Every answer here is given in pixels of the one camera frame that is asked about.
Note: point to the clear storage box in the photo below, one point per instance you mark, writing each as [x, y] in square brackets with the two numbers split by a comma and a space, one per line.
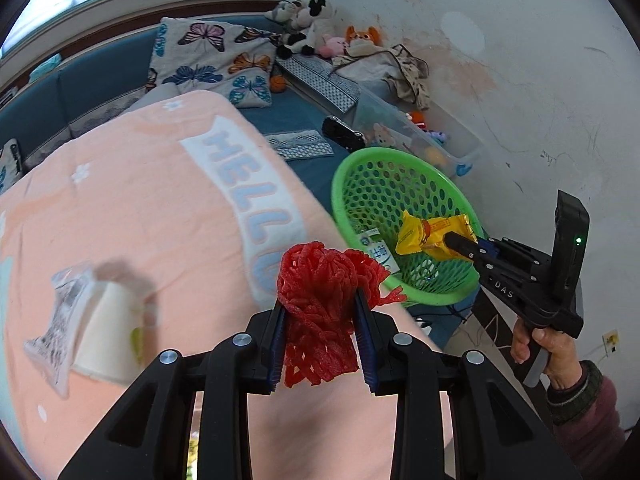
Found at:
[430, 130]

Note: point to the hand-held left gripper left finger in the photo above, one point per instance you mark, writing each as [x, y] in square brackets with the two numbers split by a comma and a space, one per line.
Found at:
[277, 350]

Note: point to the grey plush toy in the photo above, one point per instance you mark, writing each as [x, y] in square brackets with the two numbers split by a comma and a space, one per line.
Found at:
[285, 12]

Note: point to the large butterfly print pillow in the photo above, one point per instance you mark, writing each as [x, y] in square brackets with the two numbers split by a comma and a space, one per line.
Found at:
[210, 60]

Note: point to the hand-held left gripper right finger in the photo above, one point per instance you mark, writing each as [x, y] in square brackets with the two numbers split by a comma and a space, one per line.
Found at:
[362, 340]

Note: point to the clear printed plastic wrapper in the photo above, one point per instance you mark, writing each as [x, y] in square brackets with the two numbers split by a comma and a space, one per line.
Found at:
[60, 325]

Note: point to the teal cloth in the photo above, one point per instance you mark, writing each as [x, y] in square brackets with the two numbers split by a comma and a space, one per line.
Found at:
[45, 67]

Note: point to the beige garment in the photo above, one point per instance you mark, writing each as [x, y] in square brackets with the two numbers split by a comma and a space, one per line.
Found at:
[390, 70]

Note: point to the red mesh net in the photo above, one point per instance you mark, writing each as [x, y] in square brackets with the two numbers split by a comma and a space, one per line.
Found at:
[320, 300]

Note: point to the pink plush toy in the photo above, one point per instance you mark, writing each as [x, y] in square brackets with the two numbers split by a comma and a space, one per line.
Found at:
[332, 46]

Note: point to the small butterfly print pillow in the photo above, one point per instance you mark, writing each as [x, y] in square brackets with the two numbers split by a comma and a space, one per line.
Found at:
[10, 165]

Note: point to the yellow snack wrapper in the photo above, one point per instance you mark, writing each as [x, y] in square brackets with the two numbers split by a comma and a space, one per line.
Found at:
[430, 235]

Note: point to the blue sofa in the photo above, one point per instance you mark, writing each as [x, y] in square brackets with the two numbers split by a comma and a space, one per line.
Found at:
[100, 90]

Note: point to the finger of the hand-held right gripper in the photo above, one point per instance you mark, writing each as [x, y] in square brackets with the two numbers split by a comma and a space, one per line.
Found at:
[489, 250]
[460, 245]

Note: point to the black white patterned cloth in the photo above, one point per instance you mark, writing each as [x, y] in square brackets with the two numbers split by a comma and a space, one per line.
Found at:
[320, 80]

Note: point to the wall outlet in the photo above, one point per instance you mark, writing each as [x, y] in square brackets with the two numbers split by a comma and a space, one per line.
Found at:
[611, 341]

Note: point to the small orange ball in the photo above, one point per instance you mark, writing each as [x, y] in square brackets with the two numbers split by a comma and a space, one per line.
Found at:
[278, 84]

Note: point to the white milk carton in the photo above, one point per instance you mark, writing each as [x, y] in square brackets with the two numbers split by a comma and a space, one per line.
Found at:
[377, 252]

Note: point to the small patterned cloth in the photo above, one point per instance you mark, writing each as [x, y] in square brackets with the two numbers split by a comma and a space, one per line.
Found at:
[300, 144]

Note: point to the green plastic basket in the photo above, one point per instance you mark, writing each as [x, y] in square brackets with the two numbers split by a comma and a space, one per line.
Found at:
[380, 195]

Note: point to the person's right forearm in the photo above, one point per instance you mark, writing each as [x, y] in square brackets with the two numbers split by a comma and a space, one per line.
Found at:
[590, 420]

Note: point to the orange fox plush toy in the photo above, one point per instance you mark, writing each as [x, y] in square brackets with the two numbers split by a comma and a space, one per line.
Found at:
[362, 37]

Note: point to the black controller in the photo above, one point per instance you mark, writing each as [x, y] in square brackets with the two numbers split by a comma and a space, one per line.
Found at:
[342, 132]

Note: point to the person's right hand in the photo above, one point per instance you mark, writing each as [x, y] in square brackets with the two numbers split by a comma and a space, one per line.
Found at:
[557, 355]

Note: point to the cow plush toy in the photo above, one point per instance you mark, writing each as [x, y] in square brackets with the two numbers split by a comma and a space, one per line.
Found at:
[315, 25]

